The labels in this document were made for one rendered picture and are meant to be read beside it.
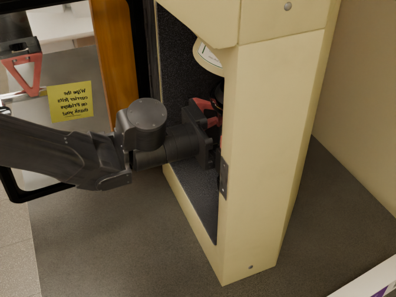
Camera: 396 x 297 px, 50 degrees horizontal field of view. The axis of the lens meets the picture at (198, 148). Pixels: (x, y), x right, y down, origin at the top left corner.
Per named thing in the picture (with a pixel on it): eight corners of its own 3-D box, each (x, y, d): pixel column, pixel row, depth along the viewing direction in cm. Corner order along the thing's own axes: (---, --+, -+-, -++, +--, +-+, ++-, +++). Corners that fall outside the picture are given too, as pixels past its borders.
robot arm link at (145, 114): (82, 148, 68) (96, 193, 64) (73, 103, 59) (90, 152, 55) (152, 129, 72) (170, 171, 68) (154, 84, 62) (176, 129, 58)
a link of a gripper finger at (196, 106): (229, 88, 75) (180, 99, 72) (248, 109, 70) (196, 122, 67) (227, 119, 80) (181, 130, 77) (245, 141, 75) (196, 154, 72)
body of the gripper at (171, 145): (191, 104, 72) (149, 113, 69) (216, 138, 65) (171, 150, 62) (191, 134, 76) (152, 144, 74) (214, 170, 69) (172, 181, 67)
